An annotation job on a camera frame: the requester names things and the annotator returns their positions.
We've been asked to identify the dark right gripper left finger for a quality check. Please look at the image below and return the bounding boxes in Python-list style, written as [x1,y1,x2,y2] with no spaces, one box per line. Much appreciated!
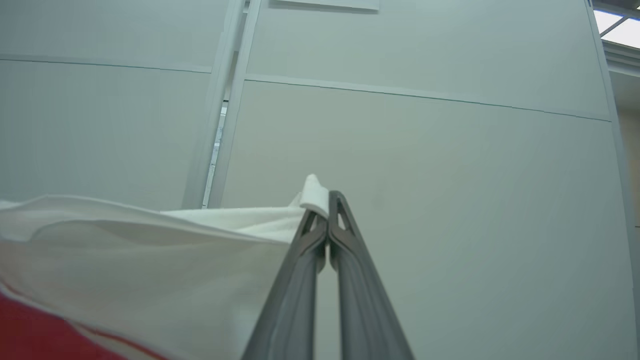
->
[242,207,329,360]

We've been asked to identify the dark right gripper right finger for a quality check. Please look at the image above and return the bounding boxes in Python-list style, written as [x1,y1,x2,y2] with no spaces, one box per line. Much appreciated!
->
[327,190,416,360]

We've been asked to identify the red white lettered jersey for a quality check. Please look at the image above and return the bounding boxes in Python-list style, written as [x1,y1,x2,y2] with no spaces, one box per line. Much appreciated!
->
[0,173,331,360]

